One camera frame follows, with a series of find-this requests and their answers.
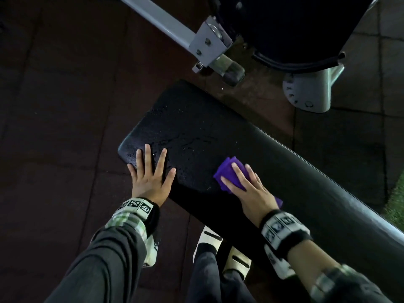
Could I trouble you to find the person's left hand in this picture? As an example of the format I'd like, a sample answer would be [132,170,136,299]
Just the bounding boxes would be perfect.
[127,144,177,207]

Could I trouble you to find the person's right forearm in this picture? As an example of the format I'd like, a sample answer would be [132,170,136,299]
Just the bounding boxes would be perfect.
[287,239,393,303]

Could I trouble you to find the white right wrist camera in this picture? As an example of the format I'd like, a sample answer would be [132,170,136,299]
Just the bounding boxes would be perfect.
[263,244,296,280]

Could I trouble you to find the purple cleaning cloth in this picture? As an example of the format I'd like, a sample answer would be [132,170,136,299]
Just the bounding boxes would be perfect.
[213,156,284,209]

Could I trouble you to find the grey adjacent bench frame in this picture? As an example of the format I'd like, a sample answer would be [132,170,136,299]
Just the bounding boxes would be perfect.
[115,0,379,113]

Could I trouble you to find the person's white right sandal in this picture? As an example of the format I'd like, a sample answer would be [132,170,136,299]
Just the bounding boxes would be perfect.
[222,247,252,281]

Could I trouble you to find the person's right hand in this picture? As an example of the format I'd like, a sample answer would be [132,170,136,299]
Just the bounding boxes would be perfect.
[220,162,280,228]

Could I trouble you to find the person's left forearm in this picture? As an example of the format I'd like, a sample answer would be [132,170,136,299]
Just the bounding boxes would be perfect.
[44,214,147,303]

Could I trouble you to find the person's white left sandal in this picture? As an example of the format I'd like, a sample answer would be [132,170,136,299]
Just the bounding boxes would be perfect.
[192,225,223,264]

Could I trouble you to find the person's dark trousers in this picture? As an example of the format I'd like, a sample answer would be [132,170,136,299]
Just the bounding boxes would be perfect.
[186,242,256,303]

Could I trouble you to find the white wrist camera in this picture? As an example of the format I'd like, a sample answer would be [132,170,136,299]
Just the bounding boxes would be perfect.
[263,244,296,280]
[144,235,159,268]

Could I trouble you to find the black right wristband with markers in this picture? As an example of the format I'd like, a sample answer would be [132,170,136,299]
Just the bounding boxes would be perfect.
[259,210,313,259]

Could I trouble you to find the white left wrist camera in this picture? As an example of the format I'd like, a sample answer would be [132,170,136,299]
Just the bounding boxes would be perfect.
[144,235,159,268]

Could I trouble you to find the person's white sandal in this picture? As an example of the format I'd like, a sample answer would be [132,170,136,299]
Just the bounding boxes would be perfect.
[192,225,223,264]
[222,247,252,281]

